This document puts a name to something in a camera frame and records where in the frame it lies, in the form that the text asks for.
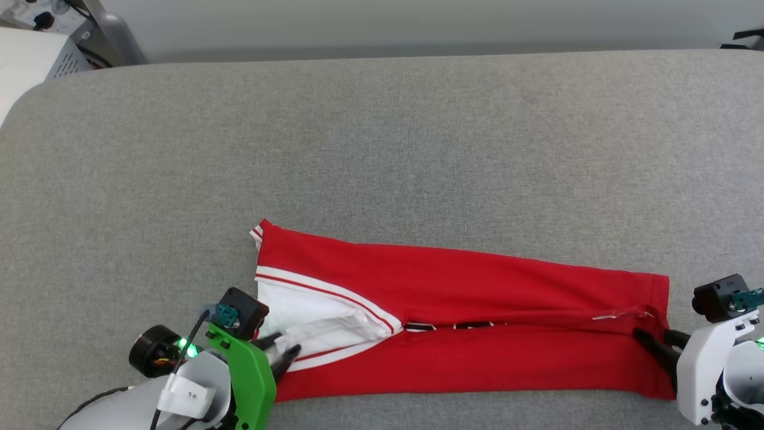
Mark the white cable label tag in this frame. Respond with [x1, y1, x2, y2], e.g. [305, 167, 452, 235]
[156, 373, 217, 419]

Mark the white metal equipment case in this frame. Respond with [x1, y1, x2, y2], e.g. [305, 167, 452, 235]
[0, 27, 93, 123]

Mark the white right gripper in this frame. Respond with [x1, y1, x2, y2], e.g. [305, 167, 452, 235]
[633, 309, 760, 426]

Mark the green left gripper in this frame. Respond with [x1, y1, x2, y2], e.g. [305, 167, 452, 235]
[205, 321, 302, 430]

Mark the white power strip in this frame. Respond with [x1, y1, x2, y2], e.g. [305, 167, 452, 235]
[0, 0, 81, 33]

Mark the red and white jersey garment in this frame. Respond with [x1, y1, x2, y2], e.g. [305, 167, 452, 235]
[249, 219, 678, 402]

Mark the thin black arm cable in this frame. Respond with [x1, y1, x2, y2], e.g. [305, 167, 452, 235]
[149, 308, 211, 430]

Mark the black metal stand foot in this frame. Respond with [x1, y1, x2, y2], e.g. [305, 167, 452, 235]
[719, 29, 764, 51]

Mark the grey fabric sofa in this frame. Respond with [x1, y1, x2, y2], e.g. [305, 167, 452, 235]
[0, 49, 764, 430]

